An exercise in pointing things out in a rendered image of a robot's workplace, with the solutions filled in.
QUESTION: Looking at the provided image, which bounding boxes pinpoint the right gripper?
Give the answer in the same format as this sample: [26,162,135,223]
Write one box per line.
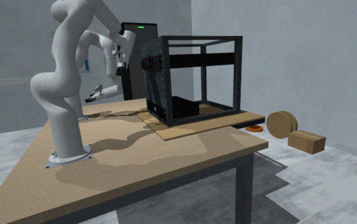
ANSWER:
[116,53,130,77]

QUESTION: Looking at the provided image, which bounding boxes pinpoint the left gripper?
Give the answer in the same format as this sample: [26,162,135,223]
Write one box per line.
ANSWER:
[85,92,104,103]

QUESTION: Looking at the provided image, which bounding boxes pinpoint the tan flat board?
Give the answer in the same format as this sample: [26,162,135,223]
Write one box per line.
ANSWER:
[133,104,265,141]

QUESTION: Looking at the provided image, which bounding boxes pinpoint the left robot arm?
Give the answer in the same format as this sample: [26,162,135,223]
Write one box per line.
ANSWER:
[64,30,122,121]

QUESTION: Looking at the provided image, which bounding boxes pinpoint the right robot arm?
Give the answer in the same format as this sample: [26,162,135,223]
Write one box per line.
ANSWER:
[30,0,136,164]

